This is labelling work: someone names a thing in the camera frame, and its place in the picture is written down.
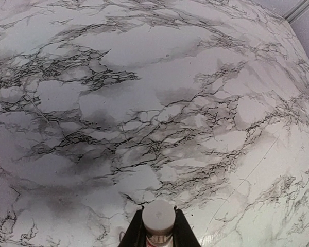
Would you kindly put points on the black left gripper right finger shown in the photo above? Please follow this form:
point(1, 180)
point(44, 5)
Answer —
point(183, 235)

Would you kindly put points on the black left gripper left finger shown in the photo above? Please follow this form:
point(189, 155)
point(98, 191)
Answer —
point(135, 235)

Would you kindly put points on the white nail polish brush cap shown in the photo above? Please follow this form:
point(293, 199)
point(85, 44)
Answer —
point(158, 218)

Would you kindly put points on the right aluminium corner post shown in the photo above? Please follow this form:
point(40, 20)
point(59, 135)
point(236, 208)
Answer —
point(296, 11)

